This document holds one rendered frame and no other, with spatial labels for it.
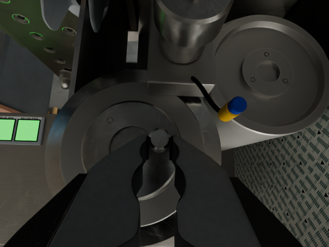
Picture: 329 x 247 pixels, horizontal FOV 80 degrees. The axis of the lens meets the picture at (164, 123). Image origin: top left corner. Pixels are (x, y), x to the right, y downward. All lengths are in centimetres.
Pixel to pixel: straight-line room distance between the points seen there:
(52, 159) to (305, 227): 25
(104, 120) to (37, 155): 43
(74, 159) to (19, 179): 43
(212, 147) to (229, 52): 9
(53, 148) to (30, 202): 40
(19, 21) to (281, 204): 49
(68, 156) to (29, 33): 33
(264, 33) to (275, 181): 18
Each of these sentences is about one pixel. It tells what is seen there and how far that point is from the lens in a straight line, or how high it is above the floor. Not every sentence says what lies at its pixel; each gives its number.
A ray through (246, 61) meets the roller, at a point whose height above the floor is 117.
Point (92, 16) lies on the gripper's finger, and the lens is 20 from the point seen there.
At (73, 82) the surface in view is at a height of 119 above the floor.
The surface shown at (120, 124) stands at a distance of 15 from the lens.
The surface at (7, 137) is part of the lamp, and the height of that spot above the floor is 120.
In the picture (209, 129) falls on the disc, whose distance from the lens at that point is 18.
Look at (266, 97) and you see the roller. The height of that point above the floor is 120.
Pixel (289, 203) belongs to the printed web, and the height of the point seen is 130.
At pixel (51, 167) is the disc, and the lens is 19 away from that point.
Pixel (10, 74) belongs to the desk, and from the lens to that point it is 213.
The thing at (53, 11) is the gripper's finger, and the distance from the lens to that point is 23.
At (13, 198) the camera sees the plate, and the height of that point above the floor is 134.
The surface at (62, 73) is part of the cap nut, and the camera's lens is 58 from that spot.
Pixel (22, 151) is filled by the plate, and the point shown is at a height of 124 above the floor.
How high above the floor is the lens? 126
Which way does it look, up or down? 12 degrees down
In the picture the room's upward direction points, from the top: 179 degrees counter-clockwise
